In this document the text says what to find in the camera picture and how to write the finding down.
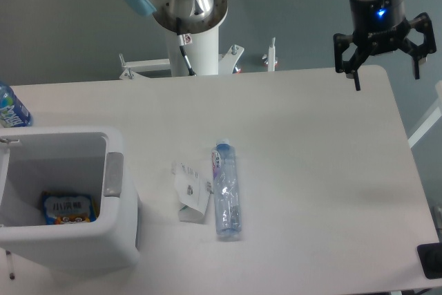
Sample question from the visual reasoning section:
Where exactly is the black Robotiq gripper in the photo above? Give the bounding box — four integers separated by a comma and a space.
333, 0, 437, 91

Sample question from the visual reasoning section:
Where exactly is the clear plastic bottle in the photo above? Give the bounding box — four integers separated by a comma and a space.
211, 139, 242, 240

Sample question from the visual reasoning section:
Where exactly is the white paper wrapper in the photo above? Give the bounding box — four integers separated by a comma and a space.
171, 162, 212, 224

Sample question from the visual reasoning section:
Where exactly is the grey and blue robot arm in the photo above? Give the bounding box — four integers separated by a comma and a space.
124, 0, 436, 82

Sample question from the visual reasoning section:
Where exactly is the white plastic trash can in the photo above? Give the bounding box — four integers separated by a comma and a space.
1, 126, 140, 271

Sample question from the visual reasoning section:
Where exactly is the thin pen under trash can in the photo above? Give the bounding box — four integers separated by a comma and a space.
6, 250, 15, 280

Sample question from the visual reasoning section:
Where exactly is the black device at table corner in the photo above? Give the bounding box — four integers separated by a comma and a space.
417, 242, 441, 280

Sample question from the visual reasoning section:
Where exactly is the blue snack packet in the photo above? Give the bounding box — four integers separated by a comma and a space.
41, 191, 98, 225

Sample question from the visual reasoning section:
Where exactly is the blue labelled water bottle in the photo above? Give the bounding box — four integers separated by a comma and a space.
1, 82, 33, 128

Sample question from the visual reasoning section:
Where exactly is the white frame leg right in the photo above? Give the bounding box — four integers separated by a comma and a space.
408, 81, 441, 148

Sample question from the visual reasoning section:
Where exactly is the white pedestal foot right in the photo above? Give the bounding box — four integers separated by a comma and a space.
262, 37, 278, 72

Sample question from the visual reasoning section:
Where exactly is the white pedestal foot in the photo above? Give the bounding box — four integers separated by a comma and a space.
262, 37, 278, 72
119, 53, 171, 80
218, 44, 244, 75

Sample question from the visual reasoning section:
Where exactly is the white pedestal foot middle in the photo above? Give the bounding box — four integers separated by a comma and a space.
218, 44, 244, 75

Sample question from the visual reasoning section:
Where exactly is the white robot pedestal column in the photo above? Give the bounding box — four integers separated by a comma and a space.
153, 0, 228, 77

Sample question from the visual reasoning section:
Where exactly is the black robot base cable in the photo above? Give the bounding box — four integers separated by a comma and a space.
175, 17, 198, 77

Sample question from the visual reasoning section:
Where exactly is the white pedestal foot left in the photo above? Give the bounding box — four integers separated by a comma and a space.
119, 53, 171, 80

